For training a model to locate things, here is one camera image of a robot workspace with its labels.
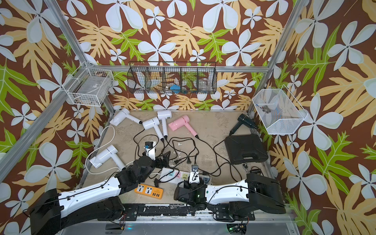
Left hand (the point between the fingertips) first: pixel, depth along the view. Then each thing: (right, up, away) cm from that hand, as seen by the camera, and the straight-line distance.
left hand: (164, 149), depth 79 cm
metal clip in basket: (+59, +23, +7) cm, 64 cm away
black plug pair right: (+14, -10, +12) cm, 21 cm away
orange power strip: (-7, -23, 0) cm, 24 cm away
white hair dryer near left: (-36, -3, +13) cm, 38 cm away
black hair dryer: (+55, +18, +30) cm, 65 cm away
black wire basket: (+3, +45, +18) cm, 49 cm away
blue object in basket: (+5, +37, +16) cm, 41 cm away
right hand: (+13, -17, +4) cm, 21 cm away
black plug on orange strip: (-5, -19, +5) cm, 20 cm away
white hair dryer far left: (-39, +21, +33) cm, 55 cm away
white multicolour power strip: (+5, -16, +4) cm, 17 cm away
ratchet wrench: (+48, -12, +10) cm, 51 cm away
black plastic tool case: (+49, -2, +12) cm, 51 cm away
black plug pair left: (+6, -9, +12) cm, 16 cm away
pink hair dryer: (+8, +16, +29) cm, 35 cm away
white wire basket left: (-50, +38, +12) cm, 64 cm away
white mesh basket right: (+66, +21, +5) cm, 70 cm away
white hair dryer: (-12, +16, +29) cm, 35 cm away
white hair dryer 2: (-5, +21, +33) cm, 39 cm away
